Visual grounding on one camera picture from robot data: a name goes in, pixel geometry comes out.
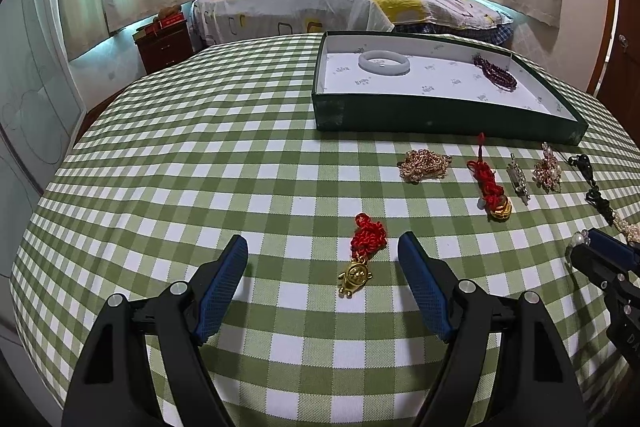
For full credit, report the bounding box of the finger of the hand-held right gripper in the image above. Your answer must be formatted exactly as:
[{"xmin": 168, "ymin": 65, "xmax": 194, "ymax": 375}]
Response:
[
  {"xmin": 567, "ymin": 246, "xmax": 632, "ymax": 295},
  {"xmin": 587, "ymin": 229, "xmax": 640, "ymax": 270}
]

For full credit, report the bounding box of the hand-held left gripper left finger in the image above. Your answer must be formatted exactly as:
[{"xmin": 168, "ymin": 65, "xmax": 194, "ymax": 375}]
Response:
[{"xmin": 61, "ymin": 234, "xmax": 249, "ymax": 427}]

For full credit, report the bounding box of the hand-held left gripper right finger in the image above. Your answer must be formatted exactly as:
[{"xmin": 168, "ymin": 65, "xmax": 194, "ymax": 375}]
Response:
[{"xmin": 397, "ymin": 231, "xmax": 588, "ymax": 427}]

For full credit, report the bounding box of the red cord gold turtle pendant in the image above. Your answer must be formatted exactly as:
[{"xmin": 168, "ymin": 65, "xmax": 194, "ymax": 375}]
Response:
[{"xmin": 337, "ymin": 214, "xmax": 390, "ymax": 298}]

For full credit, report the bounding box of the pearl and gold bracelet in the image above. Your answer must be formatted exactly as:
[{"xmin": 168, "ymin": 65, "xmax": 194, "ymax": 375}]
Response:
[{"xmin": 531, "ymin": 143, "xmax": 563, "ymax": 194}]

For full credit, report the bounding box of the silver rhinestone brooch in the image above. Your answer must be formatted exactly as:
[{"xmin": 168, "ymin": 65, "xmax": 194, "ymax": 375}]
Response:
[{"xmin": 506, "ymin": 152, "xmax": 531, "ymax": 205}]

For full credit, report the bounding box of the rose gold chain necklace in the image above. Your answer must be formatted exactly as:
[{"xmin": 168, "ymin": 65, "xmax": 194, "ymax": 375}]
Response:
[{"xmin": 397, "ymin": 149, "xmax": 453, "ymax": 184}]

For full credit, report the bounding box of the red cord gold ingot pendant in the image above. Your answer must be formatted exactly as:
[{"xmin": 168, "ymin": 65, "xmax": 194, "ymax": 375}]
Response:
[{"xmin": 466, "ymin": 133, "xmax": 514, "ymax": 223}]

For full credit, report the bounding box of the dark green jewelry box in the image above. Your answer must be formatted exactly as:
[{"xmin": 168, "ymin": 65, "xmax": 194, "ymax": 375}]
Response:
[{"xmin": 311, "ymin": 31, "xmax": 590, "ymax": 146}]

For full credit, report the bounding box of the dark red bead bracelet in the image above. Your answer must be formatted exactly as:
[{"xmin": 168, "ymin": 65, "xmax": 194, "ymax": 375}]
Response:
[{"xmin": 472, "ymin": 53, "xmax": 518, "ymax": 92}]

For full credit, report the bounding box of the white jade bangle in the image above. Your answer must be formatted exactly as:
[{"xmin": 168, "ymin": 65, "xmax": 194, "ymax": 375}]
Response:
[{"xmin": 359, "ymin": 49, "xmax": 413, "ymax": 76}]

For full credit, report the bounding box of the green checkered tablecloth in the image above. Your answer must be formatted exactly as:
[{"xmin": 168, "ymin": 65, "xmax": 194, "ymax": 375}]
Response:
[{"xmin": 10, "ymin": 32, "xmax": 640, "ymax": 427}]

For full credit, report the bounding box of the brown wooden door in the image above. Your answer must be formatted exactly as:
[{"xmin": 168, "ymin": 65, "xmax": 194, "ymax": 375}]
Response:
[{"xmin": 587, "ymin": 0, "xmax": 640, "ymax": 108}]

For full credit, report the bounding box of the blue plaid bed skirt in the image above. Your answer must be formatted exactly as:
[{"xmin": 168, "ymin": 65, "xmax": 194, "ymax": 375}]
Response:
[{"xmin": 392, "ymin": 23, "xmax": 515, "ymax": 45}]

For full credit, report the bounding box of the dark wooden nightstand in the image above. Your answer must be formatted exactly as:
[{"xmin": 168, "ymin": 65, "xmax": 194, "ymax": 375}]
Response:
[{"xmin": 132, "ymin": 19, "xmax": 193, "ymax": 75}]

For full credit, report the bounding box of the frosted glass wardrobe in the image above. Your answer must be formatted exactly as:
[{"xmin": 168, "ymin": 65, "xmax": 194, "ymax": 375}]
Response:
[{"xmin": 0, "ymin": 0, "xmax": 83, "ymax": 188}]

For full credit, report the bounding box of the patterned white bedspread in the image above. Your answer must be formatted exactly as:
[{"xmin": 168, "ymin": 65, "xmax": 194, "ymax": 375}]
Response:
[{"xmin": 192, "ymin": 0, "xmax": 516, "ymax": 50}]

